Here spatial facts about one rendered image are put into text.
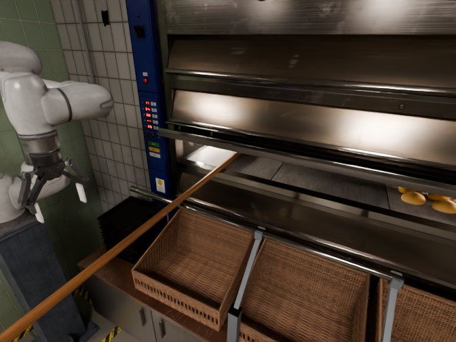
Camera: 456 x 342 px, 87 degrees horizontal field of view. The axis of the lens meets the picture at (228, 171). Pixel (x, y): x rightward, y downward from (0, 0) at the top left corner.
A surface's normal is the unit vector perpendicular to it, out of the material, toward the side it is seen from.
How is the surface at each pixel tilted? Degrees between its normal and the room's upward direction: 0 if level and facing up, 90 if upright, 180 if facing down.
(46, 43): 90
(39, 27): 90
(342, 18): 90
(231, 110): 70
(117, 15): 90
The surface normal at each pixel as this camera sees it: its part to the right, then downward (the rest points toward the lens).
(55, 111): 0.88, 0.24
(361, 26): -0.45, 0.39
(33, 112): 0.64, 0.34
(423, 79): -0.41, 0.06
